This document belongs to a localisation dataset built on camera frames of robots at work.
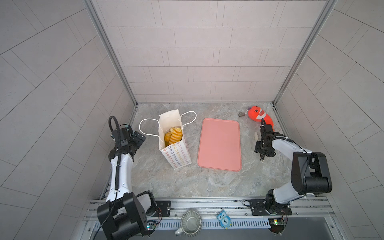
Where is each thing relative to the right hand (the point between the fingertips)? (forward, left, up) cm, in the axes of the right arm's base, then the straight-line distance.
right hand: (259, 149), depth 92 cm
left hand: (+5, +69, +15) cm, 71 cm away
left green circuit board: (-35, +61, +5) cm, 70 cm away
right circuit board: (-38, +4, -1) cm, 38 cm away
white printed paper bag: (-9, +49, +21) cm, 54 cm away
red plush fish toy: (+22, -4, +9) cm, 24 cm away
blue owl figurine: (-35, +28, +2) cm, 45 cm away
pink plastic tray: (+3, +25, +3) cm, 25 cm away
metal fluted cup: (-35, +43, +2) cm, 55 cm away
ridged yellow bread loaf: (+2, +49, +19) cm, 53 cm away
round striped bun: (+4, +54, +16) cm, 57 cm away
